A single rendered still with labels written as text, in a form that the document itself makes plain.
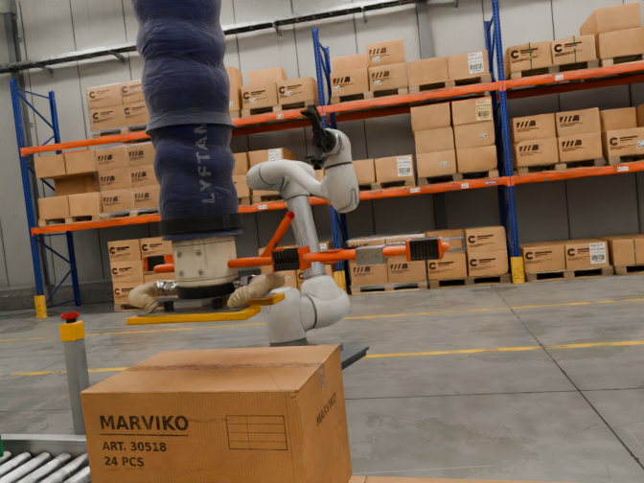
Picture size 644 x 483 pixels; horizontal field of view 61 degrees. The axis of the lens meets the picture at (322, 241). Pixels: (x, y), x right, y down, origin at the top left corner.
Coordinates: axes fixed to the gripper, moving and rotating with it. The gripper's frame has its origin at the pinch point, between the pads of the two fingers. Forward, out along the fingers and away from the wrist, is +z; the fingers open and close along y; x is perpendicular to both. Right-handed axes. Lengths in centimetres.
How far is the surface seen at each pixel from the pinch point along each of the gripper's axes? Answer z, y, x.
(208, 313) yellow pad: 36, 46, 20
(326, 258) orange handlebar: 25.2, 35.2, -8.5
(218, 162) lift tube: 27.1, 7.9, 17.2
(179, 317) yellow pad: 37, 46, 28
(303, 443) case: 42, 76, -3
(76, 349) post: -24, 68, 113
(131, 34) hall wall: -784, -356, 551
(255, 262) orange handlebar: 25.1, 34.8, 10.9
